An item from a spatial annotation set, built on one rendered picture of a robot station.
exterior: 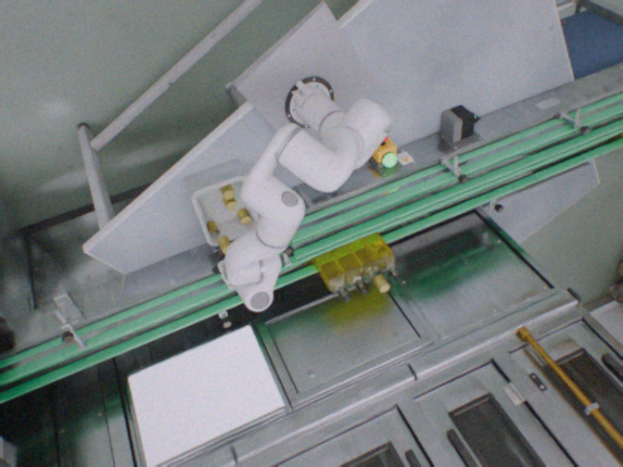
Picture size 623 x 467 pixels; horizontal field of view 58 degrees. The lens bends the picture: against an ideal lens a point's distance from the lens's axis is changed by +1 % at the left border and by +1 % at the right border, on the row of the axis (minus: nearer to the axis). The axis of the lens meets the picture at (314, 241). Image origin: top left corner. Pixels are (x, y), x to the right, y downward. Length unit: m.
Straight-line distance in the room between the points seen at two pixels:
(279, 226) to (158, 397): 0.80
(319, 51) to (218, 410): 1.05
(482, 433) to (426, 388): 0.18
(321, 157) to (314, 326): 0.79
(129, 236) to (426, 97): 1.03
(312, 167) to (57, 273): 1.41
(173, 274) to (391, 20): 0.99
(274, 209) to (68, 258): 1.34
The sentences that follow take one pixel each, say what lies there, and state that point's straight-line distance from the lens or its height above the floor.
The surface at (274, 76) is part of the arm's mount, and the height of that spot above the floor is 0.78.
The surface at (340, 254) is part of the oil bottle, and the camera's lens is 1.76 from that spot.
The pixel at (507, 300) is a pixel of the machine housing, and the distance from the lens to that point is 1.90.
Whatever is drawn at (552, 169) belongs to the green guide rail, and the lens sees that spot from 2.19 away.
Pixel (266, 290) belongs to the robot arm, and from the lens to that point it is 1.39.
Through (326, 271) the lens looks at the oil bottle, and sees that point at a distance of 1.72.
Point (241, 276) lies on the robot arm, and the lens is 1.35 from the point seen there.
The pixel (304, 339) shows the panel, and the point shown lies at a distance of 1.77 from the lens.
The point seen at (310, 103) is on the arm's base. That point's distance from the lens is 1.57.
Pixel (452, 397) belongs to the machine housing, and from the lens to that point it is 1.70.
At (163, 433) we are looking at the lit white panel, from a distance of 1.72.
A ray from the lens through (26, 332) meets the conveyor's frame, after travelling 1.88.
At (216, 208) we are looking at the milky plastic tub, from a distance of 1.75.
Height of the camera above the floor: 2.11
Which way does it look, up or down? 42 degrees down
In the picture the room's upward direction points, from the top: 148 degrees clockwise
